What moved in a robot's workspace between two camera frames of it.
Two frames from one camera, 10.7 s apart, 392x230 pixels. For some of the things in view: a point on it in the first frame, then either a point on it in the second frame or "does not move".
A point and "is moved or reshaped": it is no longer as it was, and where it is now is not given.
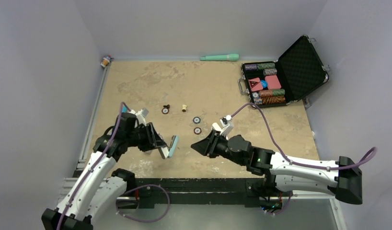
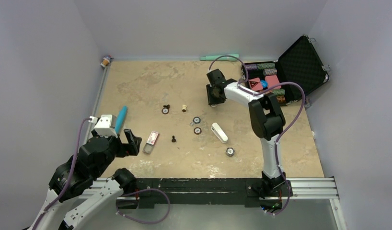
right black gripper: [205, 147] → [212, 100]
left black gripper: [152, 138] → [132, 148]
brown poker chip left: [165, 110] does not move
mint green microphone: [231, 57] does not move
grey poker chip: [196, 120] does not move
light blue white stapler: [173, 145] is moved or reshaped
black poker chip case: [296, 74] does not move
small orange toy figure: [106, 60] does not move
